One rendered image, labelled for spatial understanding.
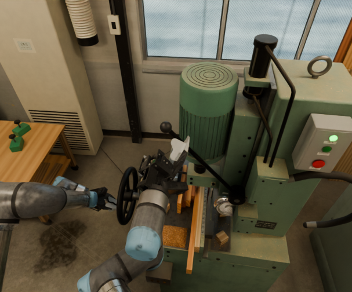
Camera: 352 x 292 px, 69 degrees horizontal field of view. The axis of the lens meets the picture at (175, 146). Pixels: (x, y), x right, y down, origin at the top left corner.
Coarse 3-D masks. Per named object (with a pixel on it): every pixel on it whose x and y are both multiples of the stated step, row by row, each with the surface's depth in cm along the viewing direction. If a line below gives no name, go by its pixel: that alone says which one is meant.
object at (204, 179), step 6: (192, 168) 107; (216, 168) 107; (192, 174) 104; (198, 174) 104; (204, 174) 104; (210, 174) 104; (192, 180) 106; (198, 180) 106; (204, 180) 105; (210, 180) 105; (216, 180) 104; (204, 186) 108; (210, 186) 107; (216, 186) 107
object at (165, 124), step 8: (160, 128) 73; (168, 128) 72; (176, 136) 75; (192, 152) 79; (200, 160) 81; (208, 168) 83; (216, 176) 85; (224, 184) 87; (232, 192) 89; (240, 192) 89; (232, 200) 90; (240, 200) 89
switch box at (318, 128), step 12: (312, 120) 65; (324, 120) 65; (336, 120) 65; (348, 120) 65; (312, 132) 64; (324, 132) 63; (336, 132) 62; (348, 132) 62; (300, 144) 71; (312, 144) 66; (324, 144) 66; (336, 144) 65; (348, 144) 65; (300, 156) 70; (312, 156) 69; (324, 156) 69; (336, 156) 68; (300, 168) 73; (324, 168) 72
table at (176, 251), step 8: (176, 176) 125; (176, 200) 115; (176, 208) 113; (184, 208) 113; (192, 208) 113; (168, 216) 110; (176, 216) 110; (184, 216) 110; (192, 216) 110; (168, 224) 107; (176, 224) 107; (184, 224) 107; (168, 248) 100; (176, 248) 100; (184, 248) 100; (184, 256) 103; (200, 256) 101
